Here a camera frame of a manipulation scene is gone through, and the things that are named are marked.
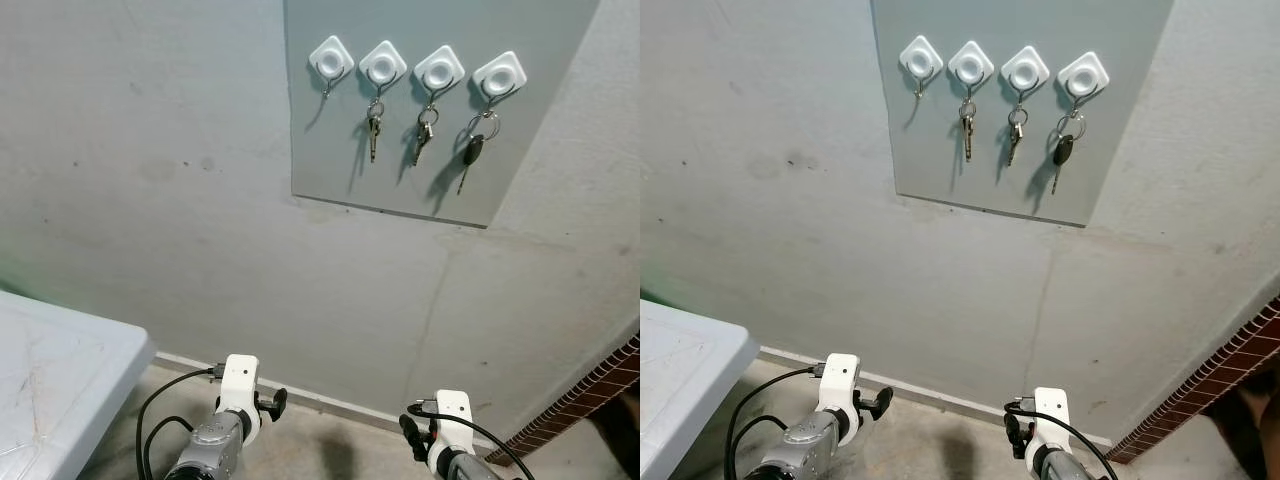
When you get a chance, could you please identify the brass key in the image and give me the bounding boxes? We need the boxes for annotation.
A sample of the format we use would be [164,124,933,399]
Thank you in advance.
[1004,104,1032,169]
[411,104,442,169]

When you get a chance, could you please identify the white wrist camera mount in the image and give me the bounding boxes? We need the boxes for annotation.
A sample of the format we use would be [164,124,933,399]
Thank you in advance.
[428,390,473,473]
[1030,387,1072,471]
[220,354,261,433]
[818,353,862,429]

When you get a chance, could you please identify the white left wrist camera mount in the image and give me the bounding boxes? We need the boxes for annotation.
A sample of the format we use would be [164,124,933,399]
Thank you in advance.
[818,353,862,429]
[220,354,261,433]

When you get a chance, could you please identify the silver keys on ring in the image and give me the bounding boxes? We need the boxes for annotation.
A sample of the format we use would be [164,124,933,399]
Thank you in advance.
[957,97,980,164]
[364,97,387,164]

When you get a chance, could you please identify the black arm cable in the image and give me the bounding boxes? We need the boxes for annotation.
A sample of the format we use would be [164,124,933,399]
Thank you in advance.
[135,365,223,480]
[725,363,823,480]
[1004,397,1121,480]
[408,398,536,480]

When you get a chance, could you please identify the red brick tile ledge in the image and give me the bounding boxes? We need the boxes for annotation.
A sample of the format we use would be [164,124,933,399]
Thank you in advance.
[1105,298,1280,467]
[508,335,641,467]

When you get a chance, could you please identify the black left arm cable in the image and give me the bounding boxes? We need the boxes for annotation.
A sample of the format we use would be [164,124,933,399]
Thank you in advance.
[135,365,223,480]
[725,363,823,480]

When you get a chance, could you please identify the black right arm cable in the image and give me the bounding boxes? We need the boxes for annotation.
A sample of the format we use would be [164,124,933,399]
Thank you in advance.
[1004,397,1121,480]
[408,398,536,480]

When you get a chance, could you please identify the grey wall panel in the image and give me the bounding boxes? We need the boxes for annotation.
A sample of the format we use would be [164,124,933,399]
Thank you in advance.
[870,0,1176,229]
[283,0,603,229]

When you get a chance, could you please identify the white diamond wall hook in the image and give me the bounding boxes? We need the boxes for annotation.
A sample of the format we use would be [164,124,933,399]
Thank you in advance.
[358,40,408,101]
[413,44,466,106]
[898,35,946,99]
[471,51,528,113]
[947,40,996,101]
[308,35,356,99]
[1057,52,1111,113]
[1001,45,1051,106]

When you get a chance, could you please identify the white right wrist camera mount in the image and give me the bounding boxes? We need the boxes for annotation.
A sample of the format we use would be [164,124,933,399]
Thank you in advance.
[1030,387,1072,471]
[428,390,473,473]

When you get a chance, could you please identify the black car key on ring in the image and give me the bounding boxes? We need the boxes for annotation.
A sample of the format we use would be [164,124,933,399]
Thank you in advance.
[455,110,502,197]
[1047,110,1090,197]

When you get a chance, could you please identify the white plastic table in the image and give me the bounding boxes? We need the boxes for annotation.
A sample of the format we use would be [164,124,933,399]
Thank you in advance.
[0,290,158,480]
[640,298,761,480]

